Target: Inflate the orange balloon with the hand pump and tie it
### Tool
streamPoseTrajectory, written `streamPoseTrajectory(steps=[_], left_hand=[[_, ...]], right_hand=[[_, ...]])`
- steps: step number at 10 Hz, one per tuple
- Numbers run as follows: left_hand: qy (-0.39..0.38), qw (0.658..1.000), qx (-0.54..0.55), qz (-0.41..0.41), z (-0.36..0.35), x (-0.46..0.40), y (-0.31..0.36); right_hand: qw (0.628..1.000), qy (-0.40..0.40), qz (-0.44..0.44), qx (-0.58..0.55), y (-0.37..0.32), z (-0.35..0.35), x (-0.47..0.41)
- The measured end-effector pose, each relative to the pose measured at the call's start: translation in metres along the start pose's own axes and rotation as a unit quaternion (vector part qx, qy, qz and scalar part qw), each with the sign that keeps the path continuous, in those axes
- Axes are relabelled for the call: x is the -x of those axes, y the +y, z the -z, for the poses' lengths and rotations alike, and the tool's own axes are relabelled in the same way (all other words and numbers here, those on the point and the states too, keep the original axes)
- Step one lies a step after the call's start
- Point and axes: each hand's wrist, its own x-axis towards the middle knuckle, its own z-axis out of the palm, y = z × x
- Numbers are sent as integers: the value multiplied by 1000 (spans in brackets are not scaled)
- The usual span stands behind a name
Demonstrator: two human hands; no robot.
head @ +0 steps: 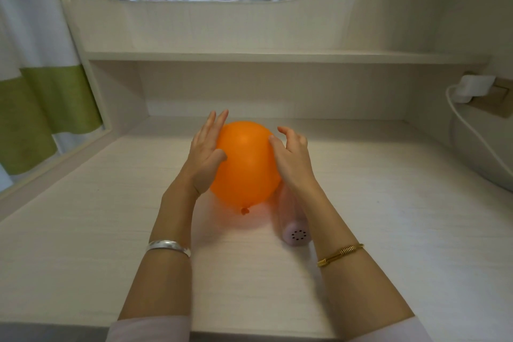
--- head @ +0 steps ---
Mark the person's right forearm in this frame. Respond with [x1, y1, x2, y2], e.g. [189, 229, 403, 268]
[292, 181, 416, 340]

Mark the green and white curtain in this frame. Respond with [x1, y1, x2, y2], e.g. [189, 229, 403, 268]
[0, 0, 105, 194]

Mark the beige wall socket plate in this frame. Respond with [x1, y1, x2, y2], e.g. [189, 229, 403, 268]
[464, 71, 513, 118]

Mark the orange balloon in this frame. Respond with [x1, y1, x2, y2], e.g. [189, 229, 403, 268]
[209, 120, 283, 216]

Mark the pink black balloon pump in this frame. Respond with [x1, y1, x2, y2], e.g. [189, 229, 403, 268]
[276, 181, 313, 246]

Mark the pale pink left sleeve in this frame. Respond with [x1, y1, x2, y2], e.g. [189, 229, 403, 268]
[105, 315, 192, 342]

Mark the pale pink right sleeve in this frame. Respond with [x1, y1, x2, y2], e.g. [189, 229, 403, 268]
[348, 315, 433, 342]

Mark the person's right hand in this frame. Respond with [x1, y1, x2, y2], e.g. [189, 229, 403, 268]
[267, 126, 321, 200]

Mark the gold bangle bracelet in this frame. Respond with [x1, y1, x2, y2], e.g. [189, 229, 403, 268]
[317, 243, 364, 268]

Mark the person's left forearm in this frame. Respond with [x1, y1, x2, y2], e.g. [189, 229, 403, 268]
[118, 175, 201, 322]

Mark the cream wooden shelf board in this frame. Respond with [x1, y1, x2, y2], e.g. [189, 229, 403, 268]
[84, 49, 492, 65]

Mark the white power cable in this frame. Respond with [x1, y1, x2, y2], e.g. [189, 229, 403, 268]
[445, 85, 513, 178]

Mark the person's left hand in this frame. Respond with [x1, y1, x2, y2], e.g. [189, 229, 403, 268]
[174, 108, 230, 198]

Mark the white power adapter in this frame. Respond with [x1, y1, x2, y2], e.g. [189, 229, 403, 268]
[455, 74, 497, 104]

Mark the pale pink sleeve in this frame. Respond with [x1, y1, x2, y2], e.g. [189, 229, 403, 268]
[348, 315, 433, 342]
[105, 315, 192, 342]

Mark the silver bangle bracelet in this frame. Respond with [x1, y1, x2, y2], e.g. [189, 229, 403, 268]
[145, 239, 192, 259]

